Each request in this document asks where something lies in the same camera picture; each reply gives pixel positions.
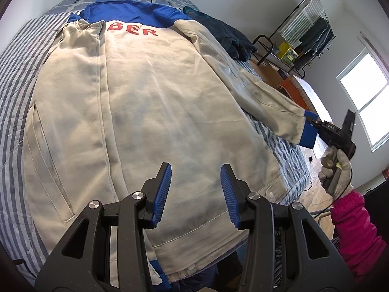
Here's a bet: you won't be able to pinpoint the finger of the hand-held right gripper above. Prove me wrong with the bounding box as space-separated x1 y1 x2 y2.
305 112 327 130

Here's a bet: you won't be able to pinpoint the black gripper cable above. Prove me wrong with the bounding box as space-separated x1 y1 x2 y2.
313 199 336 218

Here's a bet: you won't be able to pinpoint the striped bed sheet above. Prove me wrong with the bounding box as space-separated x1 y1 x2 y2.
0 12 310 286

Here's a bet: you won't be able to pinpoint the dark hanging clothes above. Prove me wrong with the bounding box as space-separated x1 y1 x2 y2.
293 18 335 70

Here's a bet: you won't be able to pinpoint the window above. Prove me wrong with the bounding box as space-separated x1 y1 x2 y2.
336 32 389 153

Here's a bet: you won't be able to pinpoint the striped hanging towel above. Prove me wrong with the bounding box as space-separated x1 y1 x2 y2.
280 0 326 41

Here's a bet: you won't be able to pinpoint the beige and blue jacket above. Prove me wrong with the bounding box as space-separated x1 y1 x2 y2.
23 0 318 289

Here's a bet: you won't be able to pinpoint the dark green folded garment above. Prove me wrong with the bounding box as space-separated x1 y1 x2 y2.
182 6 258 61

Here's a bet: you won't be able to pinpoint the black clothes rack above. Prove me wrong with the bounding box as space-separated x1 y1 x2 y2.
252 0 336 78

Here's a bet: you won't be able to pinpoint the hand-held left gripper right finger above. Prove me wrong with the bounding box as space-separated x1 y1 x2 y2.
220 164 356 292

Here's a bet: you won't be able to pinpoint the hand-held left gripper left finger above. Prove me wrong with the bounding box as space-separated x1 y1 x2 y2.
35 162 172 292

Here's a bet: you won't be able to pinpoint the blue checked blanket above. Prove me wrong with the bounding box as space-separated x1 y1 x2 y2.
39 0 201 17

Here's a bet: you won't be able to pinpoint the yellow box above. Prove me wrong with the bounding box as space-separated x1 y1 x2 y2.
276 42 298 63

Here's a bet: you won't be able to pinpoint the person's right hand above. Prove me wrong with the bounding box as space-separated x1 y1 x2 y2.
318 146 354 200

